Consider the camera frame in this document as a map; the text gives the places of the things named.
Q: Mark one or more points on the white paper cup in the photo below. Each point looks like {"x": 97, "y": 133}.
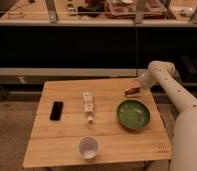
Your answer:
{"x": 88, "y": 147}

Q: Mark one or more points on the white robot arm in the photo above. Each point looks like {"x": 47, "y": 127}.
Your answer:
{"x": 184, "y": 144}

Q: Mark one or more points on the green ceramic bowl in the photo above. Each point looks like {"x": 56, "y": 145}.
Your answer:
{"x": 133, "y": 114}

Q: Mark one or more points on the dark tools on shelf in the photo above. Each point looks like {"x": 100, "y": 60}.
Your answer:
{"x": 91, "y": 10}

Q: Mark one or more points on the cluttered tray on shelf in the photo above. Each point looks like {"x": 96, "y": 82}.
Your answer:
{"x": 127, "y": 9}

